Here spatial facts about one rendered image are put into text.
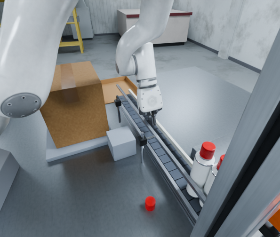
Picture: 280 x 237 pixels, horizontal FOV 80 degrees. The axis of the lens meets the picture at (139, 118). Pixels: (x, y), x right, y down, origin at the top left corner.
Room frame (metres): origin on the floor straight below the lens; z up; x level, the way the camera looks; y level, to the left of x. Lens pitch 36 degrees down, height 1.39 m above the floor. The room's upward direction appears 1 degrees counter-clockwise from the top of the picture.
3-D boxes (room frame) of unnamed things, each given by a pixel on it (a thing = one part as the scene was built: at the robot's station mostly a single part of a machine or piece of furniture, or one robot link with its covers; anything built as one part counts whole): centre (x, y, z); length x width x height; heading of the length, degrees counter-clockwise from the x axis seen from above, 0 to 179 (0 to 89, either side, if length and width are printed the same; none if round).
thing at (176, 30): (7.08, -0.41, 0.48); 2.55 x 2.06 x 0.96; 12
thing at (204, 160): (0.29, -0.17, 0.98); 0.05 x 0.05 x 0.20
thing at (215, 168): (0.25, -0.20, 0.98); 0.05 x 0.05 x 0.20
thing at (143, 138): (0.46, -0.03, 0.91); 0.07 x 0.03 x 0.17; 113
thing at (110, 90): (1.10, 0.17, 0.85); 0.30 x 0.26 x 0.04; 23
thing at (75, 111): (0.70, 0.31, 0.99); 0.30 x 0.24 x 0.27; 21
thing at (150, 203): (0.27, -0.03, 0.85); 0.03 x 0.03 x 0.03
